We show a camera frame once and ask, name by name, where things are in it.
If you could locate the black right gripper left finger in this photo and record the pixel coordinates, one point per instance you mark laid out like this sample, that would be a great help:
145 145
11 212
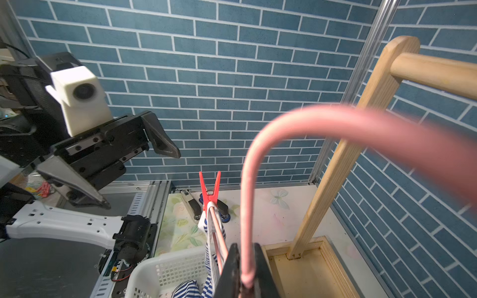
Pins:
229 283

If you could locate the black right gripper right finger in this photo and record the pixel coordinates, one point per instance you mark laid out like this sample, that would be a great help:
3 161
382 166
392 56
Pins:
264 285

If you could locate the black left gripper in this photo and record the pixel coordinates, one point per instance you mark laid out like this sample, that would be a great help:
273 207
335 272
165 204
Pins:
92 160

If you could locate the blue white striped tank top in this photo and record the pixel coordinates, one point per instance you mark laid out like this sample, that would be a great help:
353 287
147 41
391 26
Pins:
209 264

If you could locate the pink wire hanger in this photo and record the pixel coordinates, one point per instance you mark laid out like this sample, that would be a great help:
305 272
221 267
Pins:
445 157

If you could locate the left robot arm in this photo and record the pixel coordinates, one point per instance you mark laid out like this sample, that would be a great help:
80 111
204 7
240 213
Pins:
63 129

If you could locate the wooden clothes rack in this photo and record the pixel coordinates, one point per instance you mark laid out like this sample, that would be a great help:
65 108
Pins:
421 239

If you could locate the white plastic basket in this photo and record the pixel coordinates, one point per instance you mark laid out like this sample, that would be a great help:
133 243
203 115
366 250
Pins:
159 276

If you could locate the blue stapler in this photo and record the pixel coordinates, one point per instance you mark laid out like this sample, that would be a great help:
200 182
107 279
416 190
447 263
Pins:
223 211

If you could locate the white stapler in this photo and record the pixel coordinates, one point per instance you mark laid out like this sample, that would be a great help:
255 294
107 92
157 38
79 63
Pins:
192 206

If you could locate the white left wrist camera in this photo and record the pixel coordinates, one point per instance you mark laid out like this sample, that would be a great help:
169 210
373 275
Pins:
82 99

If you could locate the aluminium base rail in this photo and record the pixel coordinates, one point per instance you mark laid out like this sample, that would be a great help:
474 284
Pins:
136 238

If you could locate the aluminium corner post right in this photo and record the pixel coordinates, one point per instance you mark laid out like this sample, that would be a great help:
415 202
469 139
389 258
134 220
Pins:
379 27

